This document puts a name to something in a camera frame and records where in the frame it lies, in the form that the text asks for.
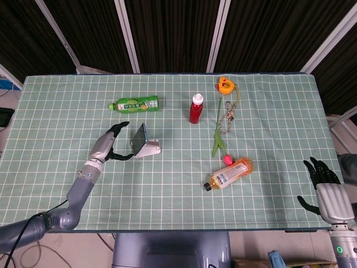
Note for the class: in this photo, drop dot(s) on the red drink bottle white cap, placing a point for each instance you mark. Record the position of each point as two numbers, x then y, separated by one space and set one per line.
196 109

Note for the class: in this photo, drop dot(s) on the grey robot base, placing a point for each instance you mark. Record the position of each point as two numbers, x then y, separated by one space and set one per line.
171 249

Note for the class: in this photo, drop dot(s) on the green checkered tablecloth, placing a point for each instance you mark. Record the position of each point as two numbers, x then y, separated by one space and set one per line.
173 184

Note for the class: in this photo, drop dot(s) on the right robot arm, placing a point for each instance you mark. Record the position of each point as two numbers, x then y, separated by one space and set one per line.
344 245

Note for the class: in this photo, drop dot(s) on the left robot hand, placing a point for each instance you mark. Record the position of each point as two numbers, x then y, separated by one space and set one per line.
104 146

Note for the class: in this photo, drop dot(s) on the black smartphone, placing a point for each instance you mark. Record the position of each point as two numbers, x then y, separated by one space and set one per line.
138 139

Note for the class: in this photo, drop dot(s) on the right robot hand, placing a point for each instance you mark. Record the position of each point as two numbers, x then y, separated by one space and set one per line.
334 201

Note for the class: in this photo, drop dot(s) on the artificial red tulip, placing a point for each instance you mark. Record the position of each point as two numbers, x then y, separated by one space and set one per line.
219 136

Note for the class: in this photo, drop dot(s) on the orange tea bottle black cap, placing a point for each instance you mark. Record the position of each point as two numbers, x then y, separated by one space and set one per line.
230 173

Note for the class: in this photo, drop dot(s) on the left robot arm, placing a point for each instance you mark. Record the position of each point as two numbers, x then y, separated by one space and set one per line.
69 203

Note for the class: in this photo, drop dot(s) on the cardboard box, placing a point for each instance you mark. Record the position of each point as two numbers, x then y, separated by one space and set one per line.
287 263

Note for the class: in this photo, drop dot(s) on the white phone stand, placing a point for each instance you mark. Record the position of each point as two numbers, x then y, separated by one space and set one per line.
149 149

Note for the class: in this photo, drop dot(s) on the green tea bottle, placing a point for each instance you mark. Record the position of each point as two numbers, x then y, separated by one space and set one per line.
135 105

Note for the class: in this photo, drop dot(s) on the yellow orange tape measure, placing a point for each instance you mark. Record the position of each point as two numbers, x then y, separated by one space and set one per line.
225 85

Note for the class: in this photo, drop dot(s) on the black device on floor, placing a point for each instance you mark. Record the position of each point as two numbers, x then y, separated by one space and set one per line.
5 116

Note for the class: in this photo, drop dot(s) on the blue cloth bag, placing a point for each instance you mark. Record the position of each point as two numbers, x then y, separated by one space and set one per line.
276 259

